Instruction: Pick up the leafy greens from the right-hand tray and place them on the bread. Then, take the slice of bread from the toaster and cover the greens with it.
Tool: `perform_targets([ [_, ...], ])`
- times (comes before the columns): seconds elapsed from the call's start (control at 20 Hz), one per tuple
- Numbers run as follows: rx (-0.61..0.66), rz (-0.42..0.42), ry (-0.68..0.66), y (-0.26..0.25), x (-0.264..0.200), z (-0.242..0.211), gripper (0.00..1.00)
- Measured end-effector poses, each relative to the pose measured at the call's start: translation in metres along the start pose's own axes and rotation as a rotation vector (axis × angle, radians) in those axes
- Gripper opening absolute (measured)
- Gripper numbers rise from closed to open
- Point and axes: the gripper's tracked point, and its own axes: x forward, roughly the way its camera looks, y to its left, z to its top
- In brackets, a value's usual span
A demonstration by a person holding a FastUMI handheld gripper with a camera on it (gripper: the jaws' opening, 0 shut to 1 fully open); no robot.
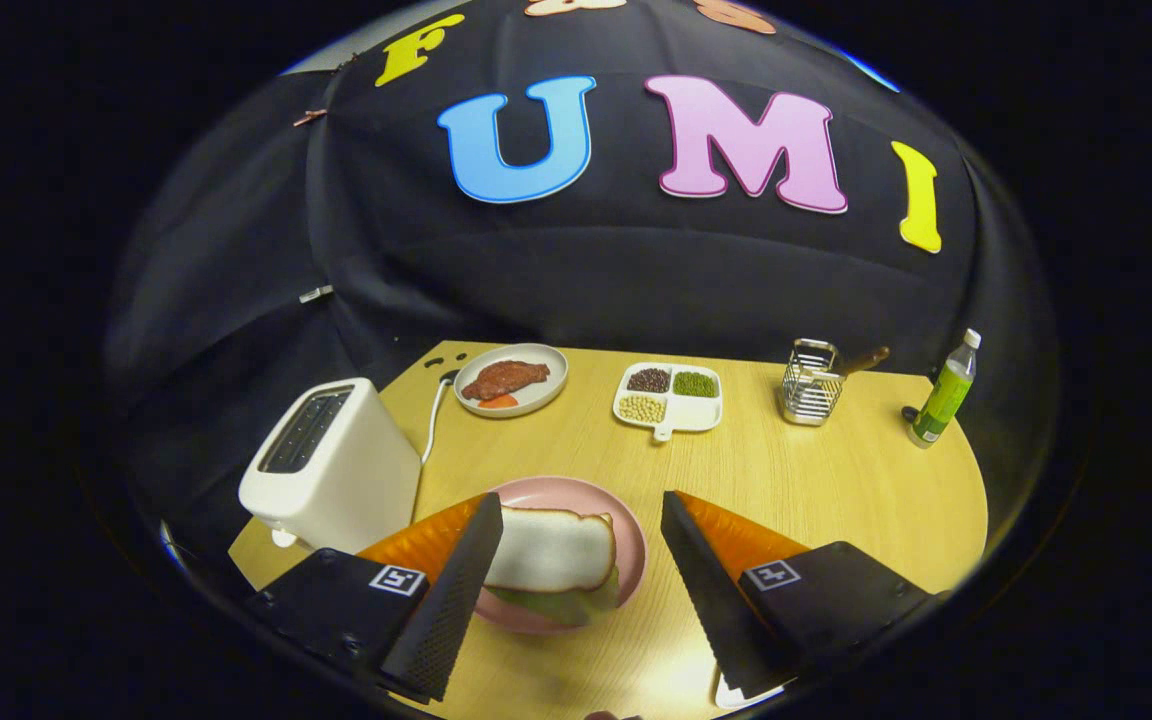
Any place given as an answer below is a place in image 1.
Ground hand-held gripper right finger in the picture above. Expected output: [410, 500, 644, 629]
[660, 490, 947, 701]

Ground green drink bottle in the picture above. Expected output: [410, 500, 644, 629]
[908, 328, 983, 449]

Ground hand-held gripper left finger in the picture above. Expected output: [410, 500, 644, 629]
[246, 490, 505, 704]

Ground pink round plate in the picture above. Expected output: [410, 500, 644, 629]
[471, 476, 648, 635]

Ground white toaster cable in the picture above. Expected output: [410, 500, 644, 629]
[420, 368, 462, 466]

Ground green lettuce leaf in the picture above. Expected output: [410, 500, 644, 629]
[491, 565, 622, 628]

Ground white divided bean dish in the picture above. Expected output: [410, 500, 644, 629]
[612, 361, 724, 442]

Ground brown meat patty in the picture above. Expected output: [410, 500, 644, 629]
[461, 360, 552, 402]

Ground wooden handle utensil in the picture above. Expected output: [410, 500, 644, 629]
[836, 346, 892, 379]

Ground grey round plate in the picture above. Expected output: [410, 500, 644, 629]
[453, 343, 570, 418]

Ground metal wire holder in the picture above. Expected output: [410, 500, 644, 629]
[778, 338, 845, 427]

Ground brown crust bread slice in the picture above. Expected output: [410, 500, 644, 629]
[484, 505, 619, 593]

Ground white toaster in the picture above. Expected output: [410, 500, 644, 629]
[238, 377, 423, 554]

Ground black backdrop cloth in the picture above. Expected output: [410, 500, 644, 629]
[101, 0, 1062, 561]

